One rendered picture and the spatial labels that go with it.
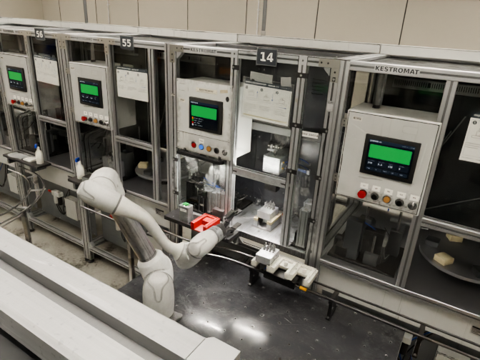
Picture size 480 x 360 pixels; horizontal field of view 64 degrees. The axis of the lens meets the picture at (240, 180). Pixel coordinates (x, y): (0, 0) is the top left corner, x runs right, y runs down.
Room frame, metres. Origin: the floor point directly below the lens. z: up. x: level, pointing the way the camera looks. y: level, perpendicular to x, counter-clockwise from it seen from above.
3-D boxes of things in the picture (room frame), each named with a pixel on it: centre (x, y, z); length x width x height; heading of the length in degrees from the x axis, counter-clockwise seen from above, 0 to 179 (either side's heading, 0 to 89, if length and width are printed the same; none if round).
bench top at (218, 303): (1.57, -0.03, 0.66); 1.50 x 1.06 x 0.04; 59
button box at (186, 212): (2.30, 0.35, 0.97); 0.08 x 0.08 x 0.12; 59
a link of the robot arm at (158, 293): (1.61, 0.39, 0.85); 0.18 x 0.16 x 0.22; 12
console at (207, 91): (2.44, 0.19, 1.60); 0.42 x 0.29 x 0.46; 59
